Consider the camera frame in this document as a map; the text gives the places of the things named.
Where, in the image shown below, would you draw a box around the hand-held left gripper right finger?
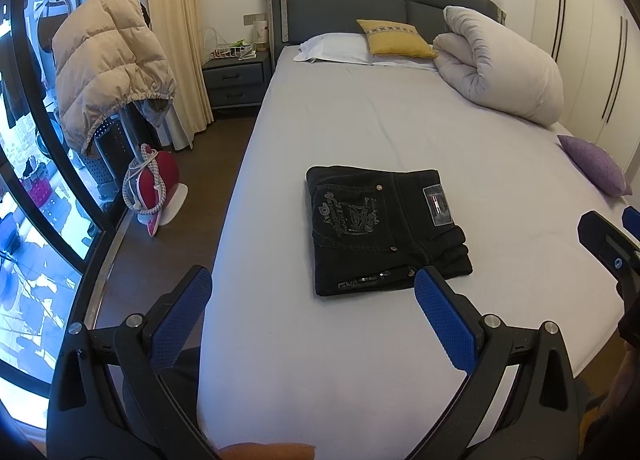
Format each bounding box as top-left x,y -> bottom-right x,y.
414,265 -> 588,460

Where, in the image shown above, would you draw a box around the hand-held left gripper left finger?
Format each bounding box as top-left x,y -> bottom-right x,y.
46,265 -> 221,460

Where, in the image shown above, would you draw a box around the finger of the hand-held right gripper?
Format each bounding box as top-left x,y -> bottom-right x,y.
621,206 -> 640,242
577,211 -> 640,286

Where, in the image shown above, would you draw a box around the black denim pants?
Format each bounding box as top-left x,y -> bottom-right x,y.
306,166 -> 474,298

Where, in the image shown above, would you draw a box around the purple pillow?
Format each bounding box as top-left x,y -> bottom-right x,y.
557,135 -> 629,197

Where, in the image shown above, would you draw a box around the bed with white sheet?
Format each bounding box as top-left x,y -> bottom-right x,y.
196,44 -> 635,453

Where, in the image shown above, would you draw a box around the red clothes iron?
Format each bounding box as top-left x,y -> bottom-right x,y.
122,143 -> 181,237

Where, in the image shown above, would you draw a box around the glass window door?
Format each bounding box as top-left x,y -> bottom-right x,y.
0,0 -> 125,433

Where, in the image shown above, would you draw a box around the orange object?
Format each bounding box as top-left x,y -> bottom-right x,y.
217,444 -> 319,460

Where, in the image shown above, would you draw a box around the black perforated bin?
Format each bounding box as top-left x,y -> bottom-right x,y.
91,117 -> 137,202

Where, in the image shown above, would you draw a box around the pink basket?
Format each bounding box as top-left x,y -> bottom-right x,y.
21,174 -> 54,207

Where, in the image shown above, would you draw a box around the rolled white duvet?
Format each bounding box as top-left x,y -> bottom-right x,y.
432,5 -> 565,127

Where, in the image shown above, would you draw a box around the white wardrobe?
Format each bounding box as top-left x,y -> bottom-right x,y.
530,0 -> 640,176

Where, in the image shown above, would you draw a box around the grey nightstand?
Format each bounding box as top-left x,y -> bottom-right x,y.
201,49 -> 274,109

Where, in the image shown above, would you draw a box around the beige down jacket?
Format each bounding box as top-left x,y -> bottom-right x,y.
51,0 -> 177,155

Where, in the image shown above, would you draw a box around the cream curtain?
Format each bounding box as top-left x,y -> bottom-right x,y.
145,0 -> 214,151

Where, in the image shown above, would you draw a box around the yellow pillow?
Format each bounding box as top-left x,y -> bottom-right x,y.
356,19 -> 439,60

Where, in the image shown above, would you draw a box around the white pillow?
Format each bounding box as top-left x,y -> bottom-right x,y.
293,32 -> 439,72

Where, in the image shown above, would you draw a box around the grey upholstered headboard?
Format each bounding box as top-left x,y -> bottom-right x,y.
263,0 -> 507,49

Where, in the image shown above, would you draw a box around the white wire rack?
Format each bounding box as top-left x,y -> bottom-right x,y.
202,27 -> 257,61

